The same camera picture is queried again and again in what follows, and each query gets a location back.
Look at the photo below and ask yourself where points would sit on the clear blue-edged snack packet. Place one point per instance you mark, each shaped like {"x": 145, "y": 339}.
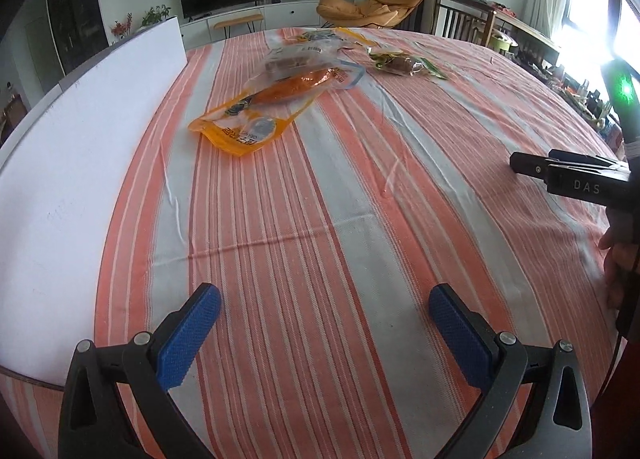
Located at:
{"x": 292, "y": 58}

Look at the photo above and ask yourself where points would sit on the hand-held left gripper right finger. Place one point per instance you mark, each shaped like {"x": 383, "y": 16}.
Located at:
{"x": 457, "y": 334}

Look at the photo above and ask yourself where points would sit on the wooden side table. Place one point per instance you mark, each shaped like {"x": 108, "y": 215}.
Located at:
{"x": 530, "y": 36}

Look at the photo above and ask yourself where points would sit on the orange lounge chair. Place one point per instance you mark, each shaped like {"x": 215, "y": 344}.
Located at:
{"x": 370, "y": 4}

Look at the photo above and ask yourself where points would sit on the orange snack packet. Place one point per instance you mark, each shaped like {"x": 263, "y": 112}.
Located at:
{"x": 250, "y": 121}

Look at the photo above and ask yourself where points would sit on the wooden chair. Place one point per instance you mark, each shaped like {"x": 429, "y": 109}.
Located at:
{"x": 462, "y": 19}

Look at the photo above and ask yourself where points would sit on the white television cabinet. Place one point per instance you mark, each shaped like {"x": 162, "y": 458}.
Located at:
{"x": 290, "y": 14}

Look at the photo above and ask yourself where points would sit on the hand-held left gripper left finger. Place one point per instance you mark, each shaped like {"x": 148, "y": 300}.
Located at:
{"x": 192, "y": 334}

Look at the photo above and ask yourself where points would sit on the yellow snack packet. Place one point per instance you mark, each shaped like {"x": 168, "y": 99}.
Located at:
{"x": 352, "y": 37}

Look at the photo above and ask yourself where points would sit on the green pot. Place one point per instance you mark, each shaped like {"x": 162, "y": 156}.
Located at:
{"x": 504, "y": 43}

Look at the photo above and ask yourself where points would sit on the person's right hand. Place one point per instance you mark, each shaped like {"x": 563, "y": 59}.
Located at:
{"x": 613, "y": 269}

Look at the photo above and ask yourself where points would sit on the dark tall cabinet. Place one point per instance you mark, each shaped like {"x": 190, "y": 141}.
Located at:
{"x": 75, "y": 4}

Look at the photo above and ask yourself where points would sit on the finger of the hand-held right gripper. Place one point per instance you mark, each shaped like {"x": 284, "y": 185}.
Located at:
{"x": 580, "y": 157}
{"x": 575, "y": 181}

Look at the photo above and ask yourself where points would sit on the leafy potted plant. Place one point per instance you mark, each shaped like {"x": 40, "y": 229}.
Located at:
{"x": 156, "y": 15}

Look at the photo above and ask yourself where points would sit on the white cardboard box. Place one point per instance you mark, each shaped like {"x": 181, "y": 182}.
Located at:
{"x": 75, "y": 164}

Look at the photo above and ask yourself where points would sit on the green snack packet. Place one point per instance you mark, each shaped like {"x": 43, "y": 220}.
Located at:
{"x": 400, "y": 64}

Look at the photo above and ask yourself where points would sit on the orange striped tablecloth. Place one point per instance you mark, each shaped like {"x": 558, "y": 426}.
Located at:
{"x": 350, "y": 199}

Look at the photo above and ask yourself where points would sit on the red flower plant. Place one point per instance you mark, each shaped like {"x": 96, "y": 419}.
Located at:
{"x": 121, "y": 28}

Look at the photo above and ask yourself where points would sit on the wooden stool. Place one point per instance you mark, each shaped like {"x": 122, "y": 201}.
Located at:
{"x": 239, "y": 21}

